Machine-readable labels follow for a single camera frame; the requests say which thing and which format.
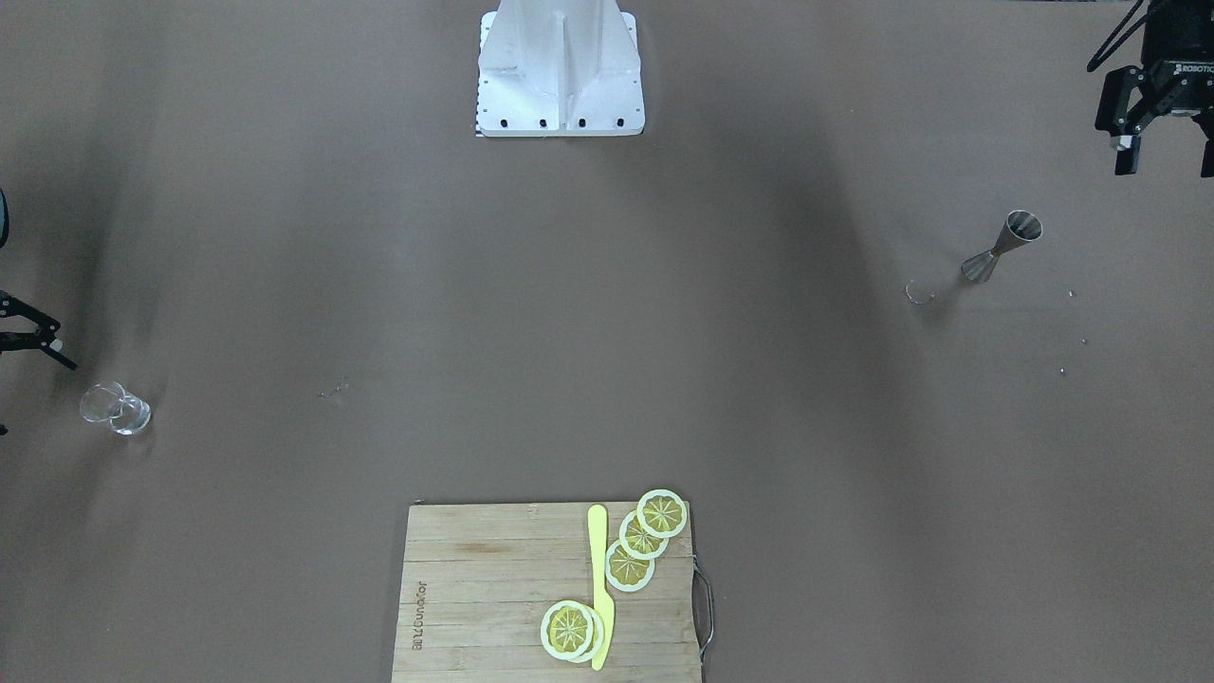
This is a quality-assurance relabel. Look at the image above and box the lemon slice near handle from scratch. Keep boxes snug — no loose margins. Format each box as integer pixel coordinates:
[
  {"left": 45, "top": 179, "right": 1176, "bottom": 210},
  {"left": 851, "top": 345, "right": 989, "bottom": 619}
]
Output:
[{"left": 635, "top": 489, "right": 690, "bottom": 539}]

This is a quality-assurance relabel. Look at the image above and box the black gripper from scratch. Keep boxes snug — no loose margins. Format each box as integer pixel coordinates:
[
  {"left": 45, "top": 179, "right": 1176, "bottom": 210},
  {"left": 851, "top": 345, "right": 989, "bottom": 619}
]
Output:
[{"left": 1095, "top": 1, "right": 1214, "bottom": 178}]

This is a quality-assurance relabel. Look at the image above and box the yellow plastic knife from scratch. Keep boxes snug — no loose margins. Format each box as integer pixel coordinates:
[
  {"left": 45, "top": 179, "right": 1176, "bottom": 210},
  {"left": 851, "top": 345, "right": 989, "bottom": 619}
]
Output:
[{"left": 588, "top": 503, "right": 615, "bottom": 672}]

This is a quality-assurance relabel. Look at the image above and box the steel double jigger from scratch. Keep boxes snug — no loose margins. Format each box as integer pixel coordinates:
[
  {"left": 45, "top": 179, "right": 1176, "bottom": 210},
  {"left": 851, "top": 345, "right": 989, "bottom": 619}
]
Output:
[{"left": 960, "top": 211, "right": 1043, "bottom": 284}]

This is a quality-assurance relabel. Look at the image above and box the lemon slice by knife blade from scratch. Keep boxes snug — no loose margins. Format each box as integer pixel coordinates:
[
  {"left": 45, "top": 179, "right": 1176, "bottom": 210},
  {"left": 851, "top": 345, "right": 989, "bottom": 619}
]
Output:
[{"left": 539, "top": 601, "right": 606, "bottom": 664}]

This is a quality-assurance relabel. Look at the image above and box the white camera pole base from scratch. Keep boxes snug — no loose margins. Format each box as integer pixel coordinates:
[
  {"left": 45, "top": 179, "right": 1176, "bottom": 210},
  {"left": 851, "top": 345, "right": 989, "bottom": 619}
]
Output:
[{"left": 473, "top": 1, "right": 646, "bottom": 138}]

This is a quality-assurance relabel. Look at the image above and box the small clear glass cup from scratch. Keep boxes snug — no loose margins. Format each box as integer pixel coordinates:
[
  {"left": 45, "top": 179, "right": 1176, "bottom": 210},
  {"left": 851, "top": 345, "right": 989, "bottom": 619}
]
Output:
[{"left": 79, "top": 381, "right": 152, "bottom": 436}]

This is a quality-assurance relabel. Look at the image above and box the wooden cutting board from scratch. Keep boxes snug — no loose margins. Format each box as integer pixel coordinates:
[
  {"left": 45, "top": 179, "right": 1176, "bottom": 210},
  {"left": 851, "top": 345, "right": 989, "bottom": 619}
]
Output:
[{"left": 391, "top": 502, "right": 711, "bottom": 682}]

